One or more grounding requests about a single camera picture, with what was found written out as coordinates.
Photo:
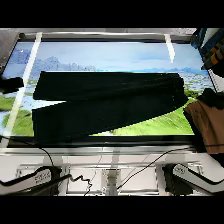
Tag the dark jeans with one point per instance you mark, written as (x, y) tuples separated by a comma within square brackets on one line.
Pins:
[(110, 103)]

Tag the dark blue garment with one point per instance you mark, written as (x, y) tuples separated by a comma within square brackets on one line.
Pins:
[(198, 37)]

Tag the heap of clothes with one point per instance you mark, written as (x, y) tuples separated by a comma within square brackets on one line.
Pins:
[(213, 50)]

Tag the silver frame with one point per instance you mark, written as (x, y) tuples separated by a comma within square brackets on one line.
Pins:
[(112, 173)]

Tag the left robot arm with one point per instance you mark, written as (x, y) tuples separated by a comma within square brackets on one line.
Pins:
[(40, 178)]

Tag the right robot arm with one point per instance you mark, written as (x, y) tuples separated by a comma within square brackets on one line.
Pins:
[(186, 173)]

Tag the brown garment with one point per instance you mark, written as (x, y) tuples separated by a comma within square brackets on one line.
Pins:
[(208, 126)]

